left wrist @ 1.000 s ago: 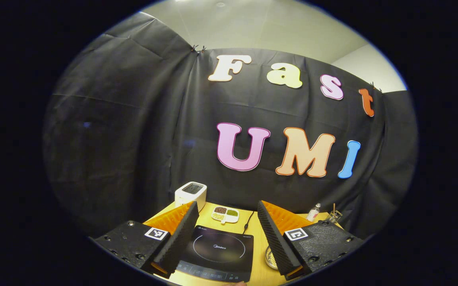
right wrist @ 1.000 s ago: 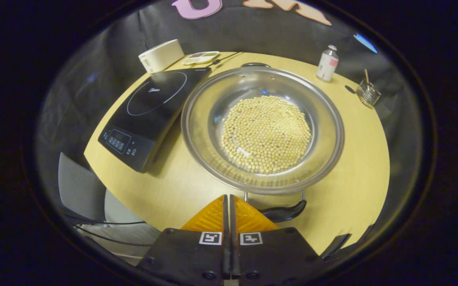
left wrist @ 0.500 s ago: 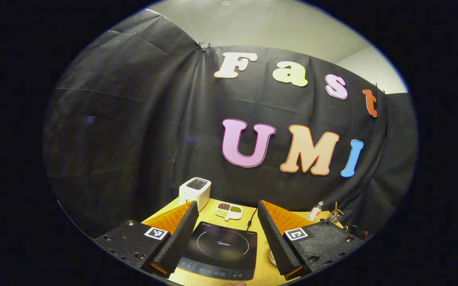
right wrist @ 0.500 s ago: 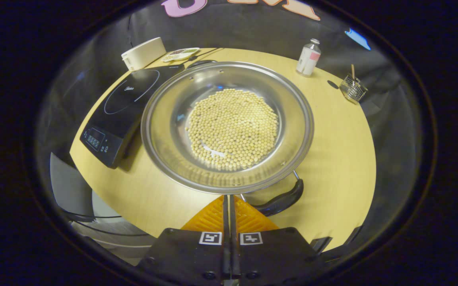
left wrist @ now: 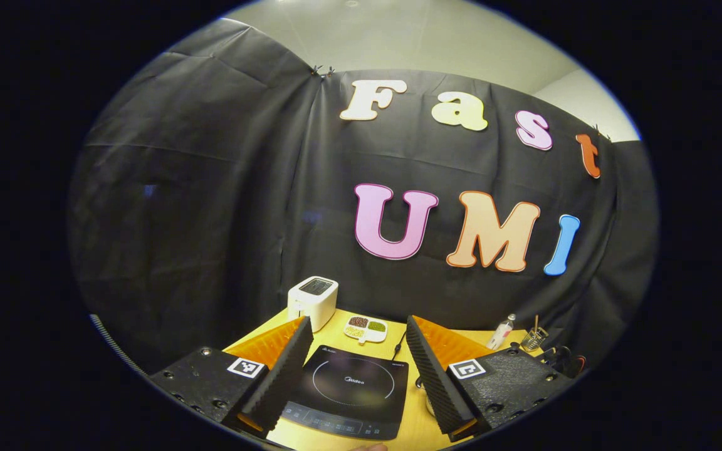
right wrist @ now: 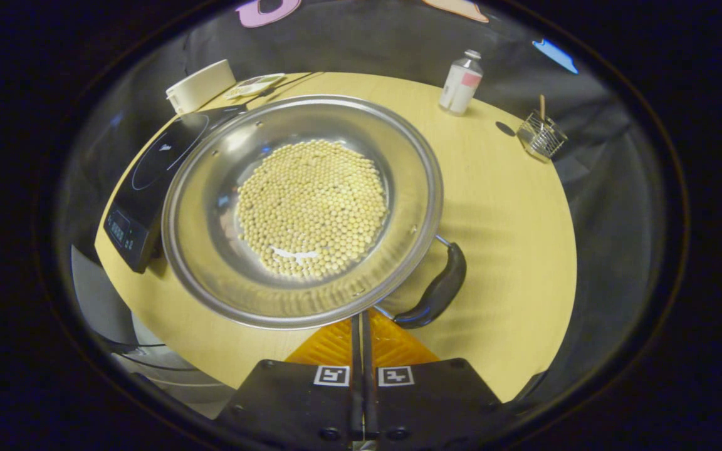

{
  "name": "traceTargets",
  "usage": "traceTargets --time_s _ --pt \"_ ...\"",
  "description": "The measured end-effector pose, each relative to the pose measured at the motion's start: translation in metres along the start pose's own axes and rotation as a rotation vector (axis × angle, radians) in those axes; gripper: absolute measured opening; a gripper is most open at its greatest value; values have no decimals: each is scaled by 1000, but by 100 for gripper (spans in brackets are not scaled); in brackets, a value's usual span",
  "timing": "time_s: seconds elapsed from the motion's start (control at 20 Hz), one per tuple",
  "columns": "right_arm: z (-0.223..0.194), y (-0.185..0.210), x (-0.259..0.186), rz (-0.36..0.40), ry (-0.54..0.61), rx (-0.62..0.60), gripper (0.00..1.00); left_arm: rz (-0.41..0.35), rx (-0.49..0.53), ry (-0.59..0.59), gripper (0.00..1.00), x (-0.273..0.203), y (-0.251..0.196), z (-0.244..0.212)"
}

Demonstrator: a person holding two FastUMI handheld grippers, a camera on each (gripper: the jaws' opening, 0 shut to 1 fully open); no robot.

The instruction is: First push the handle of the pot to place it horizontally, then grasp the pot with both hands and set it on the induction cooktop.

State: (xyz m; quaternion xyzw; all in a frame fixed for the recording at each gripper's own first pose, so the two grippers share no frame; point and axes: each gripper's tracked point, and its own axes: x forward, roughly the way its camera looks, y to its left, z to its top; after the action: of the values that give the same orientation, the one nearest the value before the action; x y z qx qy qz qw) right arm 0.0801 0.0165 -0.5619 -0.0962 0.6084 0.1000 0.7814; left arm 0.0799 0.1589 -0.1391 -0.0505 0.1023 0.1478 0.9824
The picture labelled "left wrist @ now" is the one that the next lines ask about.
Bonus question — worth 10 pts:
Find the black induction cooktop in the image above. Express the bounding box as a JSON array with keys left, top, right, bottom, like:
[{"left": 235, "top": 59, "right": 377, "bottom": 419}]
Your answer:
[{"left": 278, "top": 346, "right": 410, "bottom": 440}]

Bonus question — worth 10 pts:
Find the white divided dish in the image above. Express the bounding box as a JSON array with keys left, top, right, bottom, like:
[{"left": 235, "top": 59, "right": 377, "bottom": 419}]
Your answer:
[{"left": 343, "top": 316, "right": 389, "bottom": 345}]

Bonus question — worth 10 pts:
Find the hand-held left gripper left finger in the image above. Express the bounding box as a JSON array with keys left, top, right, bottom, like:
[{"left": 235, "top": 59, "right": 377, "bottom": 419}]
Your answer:
[{"left": 148, "top": 315, "right": 315, "bottom": 439}]

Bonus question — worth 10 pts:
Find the small glass holder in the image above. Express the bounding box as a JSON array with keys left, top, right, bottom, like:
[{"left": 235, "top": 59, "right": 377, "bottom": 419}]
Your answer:
[{"left": 521, "top": 315, "right": 548, "bottom": 353}]

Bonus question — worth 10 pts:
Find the white toaster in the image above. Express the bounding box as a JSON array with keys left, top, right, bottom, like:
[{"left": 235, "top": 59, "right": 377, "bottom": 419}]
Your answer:
[{"left": 287, "top": 276, "right": 339, "bottom": 333}]

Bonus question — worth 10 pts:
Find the small clear bottle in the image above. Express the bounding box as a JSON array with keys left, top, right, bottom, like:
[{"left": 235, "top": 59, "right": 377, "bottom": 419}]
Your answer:
[{"left": 487, "top": 314, "right": 516, "bottom": 351}]

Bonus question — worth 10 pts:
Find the black backdrop cloth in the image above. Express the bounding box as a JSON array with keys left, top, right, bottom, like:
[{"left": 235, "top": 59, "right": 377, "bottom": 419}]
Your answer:
[{"left": 68, "top": 18, "right": 659, "bottom": 376}]

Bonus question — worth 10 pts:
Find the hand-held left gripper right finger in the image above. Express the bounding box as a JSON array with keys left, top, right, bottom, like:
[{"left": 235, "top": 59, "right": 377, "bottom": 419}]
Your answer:
[{"left": 405, "top": 314, "right": 573, "bottom": 443}]

